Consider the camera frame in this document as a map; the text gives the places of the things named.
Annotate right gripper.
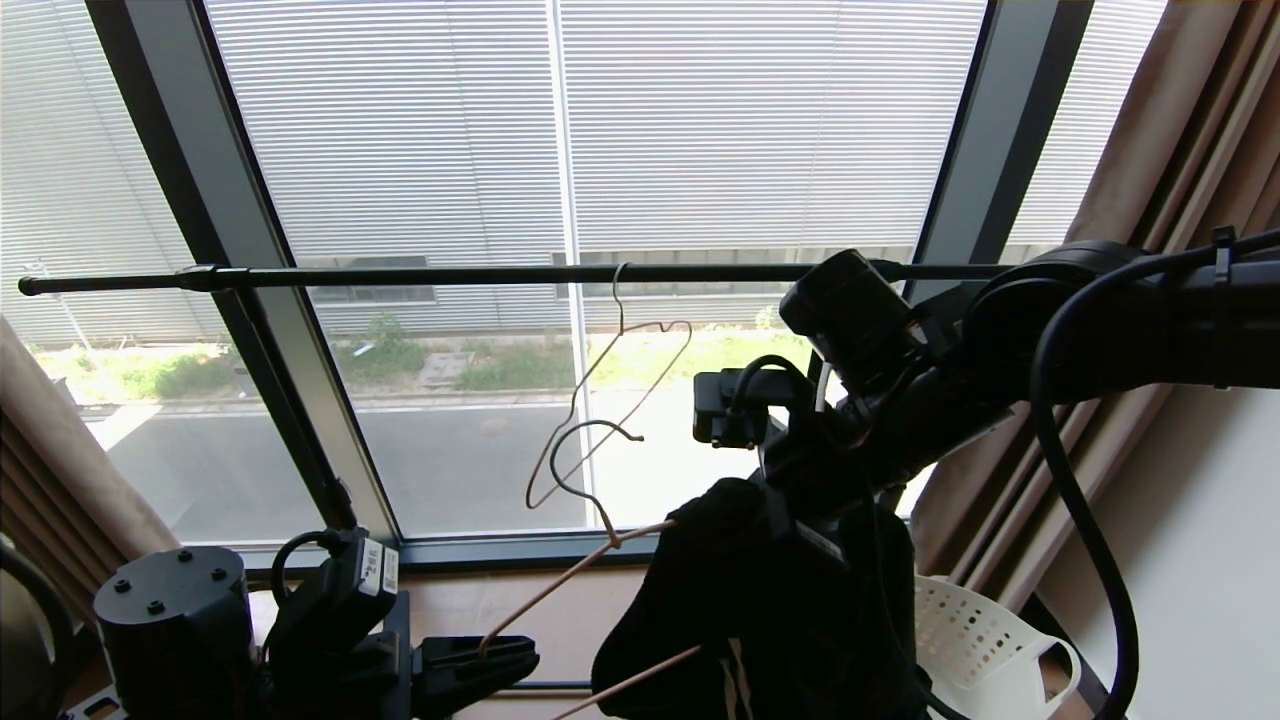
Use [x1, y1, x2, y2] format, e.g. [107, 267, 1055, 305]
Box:
[758, 420, 916, 571]

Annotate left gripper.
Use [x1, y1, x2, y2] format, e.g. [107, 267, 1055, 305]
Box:
[255, 590, 421, 720]

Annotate black shorts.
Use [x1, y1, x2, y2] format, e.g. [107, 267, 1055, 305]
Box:
[590, 478, 931, 720]

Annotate pink clothes hanger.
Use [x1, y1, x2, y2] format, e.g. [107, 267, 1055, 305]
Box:
[478, 419, 706, 720]
[525, 262, 693, 511]

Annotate white laundry basket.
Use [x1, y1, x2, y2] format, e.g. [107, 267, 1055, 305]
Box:
[915, 575, 1084, 720]

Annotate black clothes rack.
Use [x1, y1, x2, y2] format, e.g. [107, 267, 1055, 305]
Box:
[15, 260, 1011, 691]

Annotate brown curtain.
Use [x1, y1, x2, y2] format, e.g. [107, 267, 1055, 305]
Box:
[910, 0, 1280, 613]
[0, 315, 181, 601]

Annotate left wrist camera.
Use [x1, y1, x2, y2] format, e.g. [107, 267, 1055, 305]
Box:
[265, 528, 401, 651]

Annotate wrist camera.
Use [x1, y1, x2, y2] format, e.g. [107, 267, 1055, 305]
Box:
[265, 528, 401, 651]
[693, 355, 816, 449]

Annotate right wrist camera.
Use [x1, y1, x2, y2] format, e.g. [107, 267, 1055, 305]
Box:
[693, 355, 816, 449]

